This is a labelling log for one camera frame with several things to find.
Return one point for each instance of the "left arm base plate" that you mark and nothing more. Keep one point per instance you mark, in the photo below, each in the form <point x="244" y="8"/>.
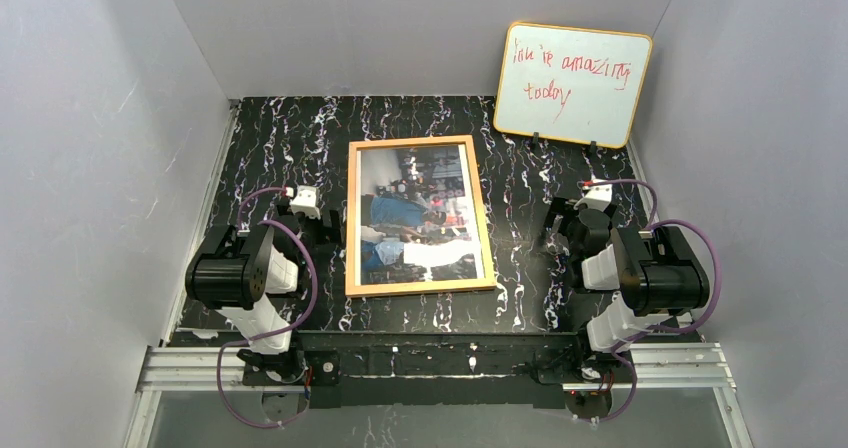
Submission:
<point x="295" y="367"/>

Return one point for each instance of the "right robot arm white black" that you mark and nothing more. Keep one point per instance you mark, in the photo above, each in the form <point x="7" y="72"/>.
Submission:
<point x="652" y="275"/>

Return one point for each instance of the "aluminium rail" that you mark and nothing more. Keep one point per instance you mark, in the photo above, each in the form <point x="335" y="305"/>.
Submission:
<point x="657" y="365"/>

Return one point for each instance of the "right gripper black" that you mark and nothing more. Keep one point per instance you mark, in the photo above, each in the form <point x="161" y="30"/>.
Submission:
<point x="566" y="217"/>

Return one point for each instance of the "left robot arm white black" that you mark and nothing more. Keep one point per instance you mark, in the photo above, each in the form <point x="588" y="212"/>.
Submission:
<point x="235" y="274"/>

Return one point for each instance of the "printed photo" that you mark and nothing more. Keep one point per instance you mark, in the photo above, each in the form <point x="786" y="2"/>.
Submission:
<point x="417" y="213"/>

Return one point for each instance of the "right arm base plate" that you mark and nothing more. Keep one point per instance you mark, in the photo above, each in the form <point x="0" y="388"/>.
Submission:
<point x="567" y="367"/>

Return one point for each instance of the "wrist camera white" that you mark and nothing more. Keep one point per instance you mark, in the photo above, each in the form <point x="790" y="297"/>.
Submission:
<point x="596" y="195"/>
<point x="306" y="202"/>

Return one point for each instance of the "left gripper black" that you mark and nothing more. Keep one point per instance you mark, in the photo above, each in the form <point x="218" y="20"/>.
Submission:
<point x="324" y="223"/>

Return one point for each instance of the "whiteboard with orange rim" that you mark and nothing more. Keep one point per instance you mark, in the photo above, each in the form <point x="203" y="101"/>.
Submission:
<point x="571" y="84"/>

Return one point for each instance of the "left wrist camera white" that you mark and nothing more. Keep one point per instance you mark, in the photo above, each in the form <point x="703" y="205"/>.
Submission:
<point x="306" y="202"/>

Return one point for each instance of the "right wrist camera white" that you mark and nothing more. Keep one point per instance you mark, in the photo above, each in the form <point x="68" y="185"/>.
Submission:
<point x="596" y="195"/>

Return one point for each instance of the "wooden picture frame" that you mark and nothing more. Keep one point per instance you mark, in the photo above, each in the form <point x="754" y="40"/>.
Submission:
<point x="351" y="233"/>

